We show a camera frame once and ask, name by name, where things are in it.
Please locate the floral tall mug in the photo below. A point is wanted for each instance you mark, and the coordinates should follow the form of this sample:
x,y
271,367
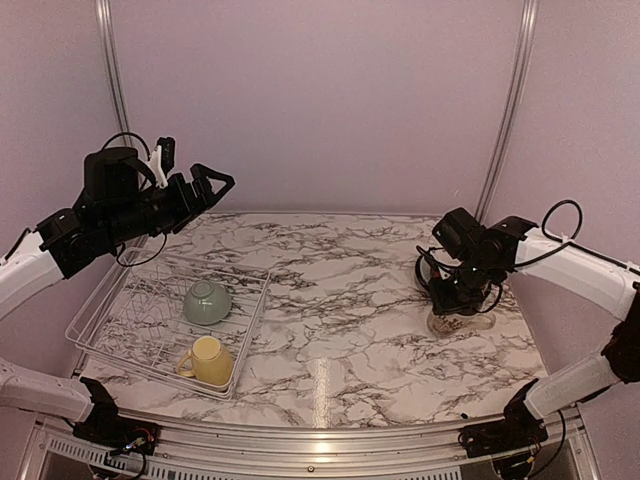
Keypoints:
x,y
476,317

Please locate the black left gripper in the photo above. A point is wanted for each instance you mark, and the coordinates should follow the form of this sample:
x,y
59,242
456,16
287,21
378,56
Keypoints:
x,y
187,204

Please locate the pale green floral plate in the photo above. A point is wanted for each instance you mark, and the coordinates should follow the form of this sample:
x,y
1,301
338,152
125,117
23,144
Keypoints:
x,y
424,273

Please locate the aluminium corner post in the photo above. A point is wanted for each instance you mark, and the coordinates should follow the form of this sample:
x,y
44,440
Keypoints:
x,y
109,50
515,92

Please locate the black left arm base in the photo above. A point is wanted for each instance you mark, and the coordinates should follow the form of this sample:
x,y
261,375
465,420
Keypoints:
x,y
121,435

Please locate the aluminium left corner post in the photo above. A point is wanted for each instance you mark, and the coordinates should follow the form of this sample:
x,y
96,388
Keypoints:
x,y
109,50

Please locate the pale green butterfly cup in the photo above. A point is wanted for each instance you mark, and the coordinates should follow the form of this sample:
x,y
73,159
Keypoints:
x,y
206,303

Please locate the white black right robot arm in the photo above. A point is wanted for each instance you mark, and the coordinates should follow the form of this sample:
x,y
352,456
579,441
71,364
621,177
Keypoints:
x,y
583,305

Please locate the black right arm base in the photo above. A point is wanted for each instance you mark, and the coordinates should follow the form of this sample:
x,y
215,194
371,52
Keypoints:
x,y
514,431

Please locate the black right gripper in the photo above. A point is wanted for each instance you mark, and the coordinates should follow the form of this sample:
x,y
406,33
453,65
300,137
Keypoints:
x,y
446,305

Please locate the aluminium front rail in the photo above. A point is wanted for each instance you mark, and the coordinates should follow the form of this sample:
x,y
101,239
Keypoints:
x,y
186,449

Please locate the yellow mug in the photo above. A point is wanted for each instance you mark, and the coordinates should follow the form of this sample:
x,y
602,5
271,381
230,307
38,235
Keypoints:
x,y
208,361

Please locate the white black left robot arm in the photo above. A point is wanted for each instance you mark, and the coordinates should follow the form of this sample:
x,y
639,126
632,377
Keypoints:
x,y
58,248

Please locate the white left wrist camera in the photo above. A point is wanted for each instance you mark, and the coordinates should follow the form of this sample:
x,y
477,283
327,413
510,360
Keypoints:
x,y
162,160

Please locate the white wire dish rack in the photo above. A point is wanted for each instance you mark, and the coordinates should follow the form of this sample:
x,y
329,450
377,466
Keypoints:
x,y
134,319

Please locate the aluminium right corner post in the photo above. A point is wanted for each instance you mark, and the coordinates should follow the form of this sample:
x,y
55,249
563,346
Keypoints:
x,y
515,92

